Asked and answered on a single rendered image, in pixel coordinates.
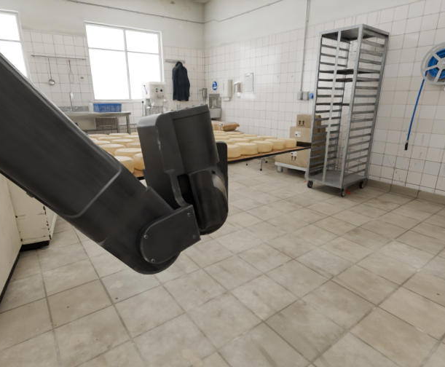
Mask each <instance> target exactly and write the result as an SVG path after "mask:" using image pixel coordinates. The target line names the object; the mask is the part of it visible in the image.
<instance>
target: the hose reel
mask: <svg viewBox="0 0 445 367"><path fill-rule="evenodd" d="M439 46H440V47H439ZM437 47H438V48H437ZM436 48H437V49H436ZM434 49H435V50H434ZM433 50H434V51H433ZM429 54H430V55H429ZM428 55H429V57H428V59H427V60H426V62H425V59H426V57H427V56H428ZM424 62H425V68H424V69H423V64H424ZM420 71H421V74H422V77H423V80H422V84H421V87H420V91H419V94H418V96H417V101H416V104H415V107H414V111H413V114H412V118H411V123H410V126H409V133H408V137H407V140H406V144H405V149H404V150H407V148H408V143H409V136H410V132H411V126H412V122H413V119H414V114H415V111H416V108H417V103H418V100H419V97H420V93H421V91H422V86H423V84H424V81H426V82H429V83H431V84H437V85H445V42H442V43H440V44H437V45H436V46H434V47H433V48H432V49H430V50H429V51H428V52H427V53H426V55H425V56H424V58H423V59H422V62H421V66H420ZM423 71H424V72H425V74H424V73H423ZM426 77H427V78H426ZM444 91H445V88H444Z"/></svg>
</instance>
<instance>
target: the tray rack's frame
mask: <svg viewBox="0 0 445 367"><path fill-rule="evenodd" d="M364 29H365V30H367V31H372V32H374V33H378V34H382V35H384V36H387V35H388V34H389V32H387V31H383V30H381V29H378V28H375V27H372V26H370V25H366V24H363V23H362V24H358V25H351V26H347V27H343V28H336V29H331V30H327V31H321V32H319V39H318V54H317V63H316V71H315V86H314V95H313V103H312V118H311V127H310V143H311V142H312V141H313V136H312V134H313V133H314V129H313V128H312V126H314V125H315V121H313V119H314V118H315V114H314V111H315V110H316V106H315V103H316V102H317V98H316V97H315V95H317V94H318V90H316V87H318V81H317V79H319V73H318V70H320V64H319V61H320V52H321V48H322V47H321V46H320V44H322V40H323V38H321V35H324V36H330V37H334V38H337V46H336V59H335V66H334V79H333V86H332V93H331V106H330V113H329V120H328V132H327V140H326V153H325V159H324V166H323V173H319V174H317V175H312V176H310V172H309V170H310V162H311V158H310V156H311V155H312V151H310V149H309V151H308V159H307V174H306V180H308V181H310V185H312V182H313V181H314V182H317V183H320V184H325V185H329V186H334V187H337V188H340V189H344V192H343V194H345V193H346V191H345V189H346V188H347V186H349V185H352V184H355V183H357V182H361V181H363V186H364V185H365V181H366V177H364V176H363V175H356V174H354V175H350V176H348V177H346V178H344V175H347V174H349V173H346V172H345V165H346V159H347V149H348V143H349V137H350V127H351V121H352V115H353V105H354V99H355V88H356V82H357V77H358V67H359V60H360V54H361V44H362V39H370V38H376V37H373V36H369V35H366V34H364V33H363V30H364ZM356 31H359V32H356ZM340 39H342V40H346V41H349V40H350V42H351V41H356V40H358V45H357V51H356V56H355V67H354V74H353V85H352V90H351V96H350V107H349V114H348V119H347V130H346V136H345V142H344V153H343V159H342V170H341V172H340V171H338V170H330V171H326V162H327V155H328V142H329V136H330V129H331V116H332V109H333V102H334V90H335V83H336V70H337V63H338V57H339V44H340ZM311 148H312V145H311ZM338 178H340V179H338Z"/></svg>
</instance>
